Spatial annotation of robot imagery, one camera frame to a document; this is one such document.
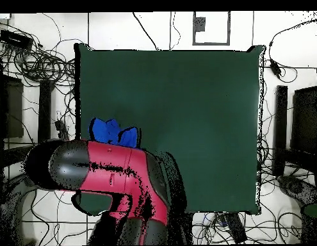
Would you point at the grey square floor frame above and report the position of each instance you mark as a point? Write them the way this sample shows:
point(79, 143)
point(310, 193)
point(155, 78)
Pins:
point(199, 24)

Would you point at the blue shirt with white print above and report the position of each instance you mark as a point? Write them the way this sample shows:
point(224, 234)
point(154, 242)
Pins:
point(101, 132)

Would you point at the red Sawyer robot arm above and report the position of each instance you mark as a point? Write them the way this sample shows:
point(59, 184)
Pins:
point(109, 164)

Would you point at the black box device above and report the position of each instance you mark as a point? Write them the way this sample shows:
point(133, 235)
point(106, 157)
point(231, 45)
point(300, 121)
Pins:
point(16, 39)

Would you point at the black stand with dark panel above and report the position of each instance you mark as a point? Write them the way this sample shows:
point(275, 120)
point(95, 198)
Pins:
point(44, 107)
point(280, 115)

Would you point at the wide black power strip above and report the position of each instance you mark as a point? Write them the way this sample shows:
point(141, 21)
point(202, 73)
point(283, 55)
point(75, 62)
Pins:
point(235, 228)

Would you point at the long black power strip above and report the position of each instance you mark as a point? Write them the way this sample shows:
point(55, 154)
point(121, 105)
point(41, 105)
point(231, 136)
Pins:
point(61, 126)

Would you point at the black power adapter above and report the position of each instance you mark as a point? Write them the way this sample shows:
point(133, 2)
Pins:
point(275, 68)

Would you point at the dark green table cloth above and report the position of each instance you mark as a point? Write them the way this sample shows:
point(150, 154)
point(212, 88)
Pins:
point(199, 102)

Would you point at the dark grey stand foot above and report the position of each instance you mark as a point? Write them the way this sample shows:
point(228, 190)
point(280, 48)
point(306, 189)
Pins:
point(294, 187)

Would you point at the dark green round object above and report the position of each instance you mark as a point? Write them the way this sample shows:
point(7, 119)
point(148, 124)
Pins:
point(313, 210)

